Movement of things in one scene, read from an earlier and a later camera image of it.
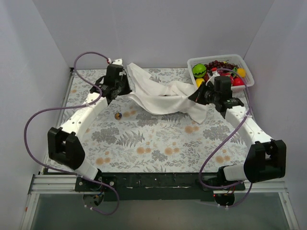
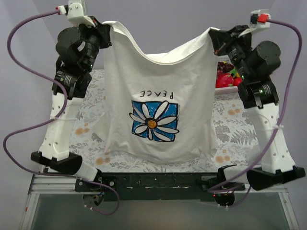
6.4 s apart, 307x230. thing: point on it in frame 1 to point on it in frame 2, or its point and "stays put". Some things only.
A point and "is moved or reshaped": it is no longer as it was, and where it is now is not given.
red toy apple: (238, 81) stays put
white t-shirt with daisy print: (158, 98) is moved or reshaped
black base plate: (154, 187) stays put
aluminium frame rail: (54, 184) stays put
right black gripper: (203, 95) to (219, 40)
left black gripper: (122, 86) to (103, 33)
